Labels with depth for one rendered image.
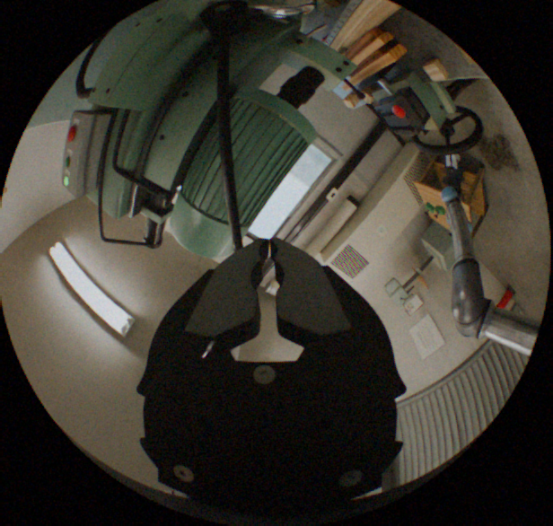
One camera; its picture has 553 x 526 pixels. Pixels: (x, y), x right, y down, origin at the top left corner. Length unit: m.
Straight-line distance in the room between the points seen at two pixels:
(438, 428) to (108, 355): 3.59
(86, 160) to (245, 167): 0.31
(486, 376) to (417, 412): 1.07
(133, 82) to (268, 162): 0.24
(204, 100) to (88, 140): 0.22
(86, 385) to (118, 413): 0.29
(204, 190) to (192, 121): 0.12
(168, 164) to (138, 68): 0.18
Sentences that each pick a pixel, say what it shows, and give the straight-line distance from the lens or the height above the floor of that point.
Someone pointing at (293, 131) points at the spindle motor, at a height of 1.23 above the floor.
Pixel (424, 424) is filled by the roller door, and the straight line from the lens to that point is 3.01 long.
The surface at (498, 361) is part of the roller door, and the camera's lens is 2.97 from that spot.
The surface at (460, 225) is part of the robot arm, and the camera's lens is 0.62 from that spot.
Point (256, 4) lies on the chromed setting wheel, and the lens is 0.34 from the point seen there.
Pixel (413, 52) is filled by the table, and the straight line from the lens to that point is 0.44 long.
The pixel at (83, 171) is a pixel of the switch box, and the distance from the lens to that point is 0.39.
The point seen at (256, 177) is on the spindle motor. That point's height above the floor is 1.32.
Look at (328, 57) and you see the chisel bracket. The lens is 0.39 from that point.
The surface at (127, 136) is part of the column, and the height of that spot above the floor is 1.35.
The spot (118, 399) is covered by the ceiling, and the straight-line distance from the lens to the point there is 1.46.
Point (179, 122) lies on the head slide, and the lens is 0.31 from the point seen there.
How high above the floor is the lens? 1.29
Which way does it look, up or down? 26 degrees up
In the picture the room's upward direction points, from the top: 141 degrees counter-clockwise
